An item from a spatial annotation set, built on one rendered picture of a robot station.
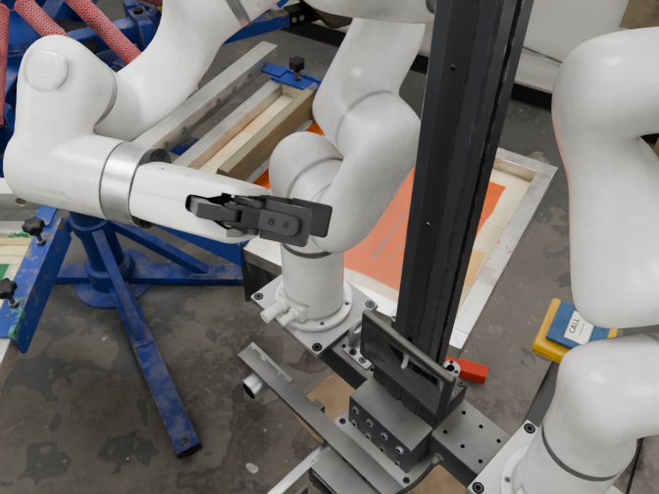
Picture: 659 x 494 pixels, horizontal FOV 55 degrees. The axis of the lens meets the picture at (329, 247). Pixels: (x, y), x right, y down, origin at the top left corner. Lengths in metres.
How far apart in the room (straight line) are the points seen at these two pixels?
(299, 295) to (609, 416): 0.49
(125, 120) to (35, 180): 0.11
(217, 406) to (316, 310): 1.32
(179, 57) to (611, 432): 0.55
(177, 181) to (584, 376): 0.41
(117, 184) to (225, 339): 1.84
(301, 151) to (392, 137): 0.14
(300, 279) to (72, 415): 1.55
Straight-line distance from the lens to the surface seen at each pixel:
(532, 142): 3.32
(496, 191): 1.53
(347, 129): 0.72
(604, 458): 0.71
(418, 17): 0.65
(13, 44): 1.96
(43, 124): 0.62
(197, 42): 0.65
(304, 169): 0.78
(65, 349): 2.53
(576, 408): 0.66
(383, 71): 0.74
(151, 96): 0.70
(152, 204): 0.55
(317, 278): 0.91
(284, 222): 0.51
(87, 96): 0.62
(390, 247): 1.36
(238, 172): 1.42
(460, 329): 1.20
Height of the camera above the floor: 1.95
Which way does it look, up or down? 47 degrees down
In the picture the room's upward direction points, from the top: straight up
